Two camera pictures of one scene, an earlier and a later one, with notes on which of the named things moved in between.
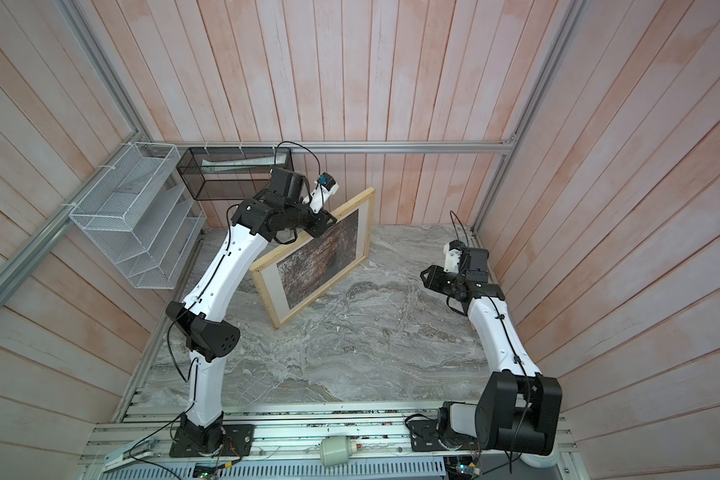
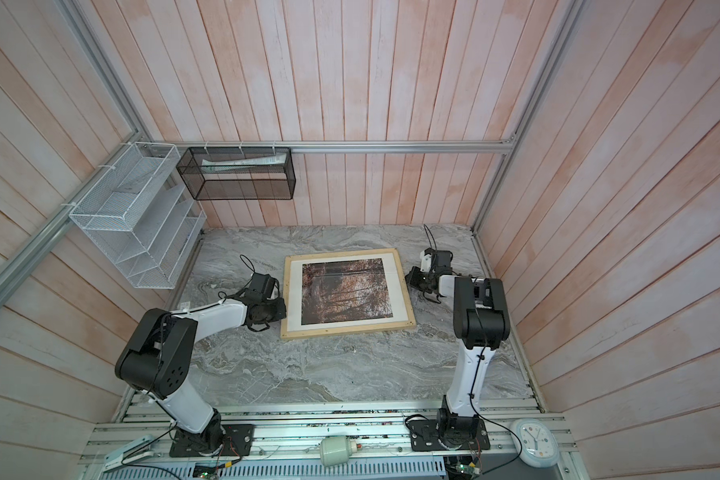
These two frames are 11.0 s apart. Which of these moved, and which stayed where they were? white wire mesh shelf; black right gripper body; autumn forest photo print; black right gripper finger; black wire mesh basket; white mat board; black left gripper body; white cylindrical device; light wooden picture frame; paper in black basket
Moved: light wooden picture frame; black right gripper body; white mat board; black right gripper finger; black left gripper body; autumn forest photo print
Stayed: white cylindrical device; white wire mesh shelf; paper in black basket; black wire mesh basket
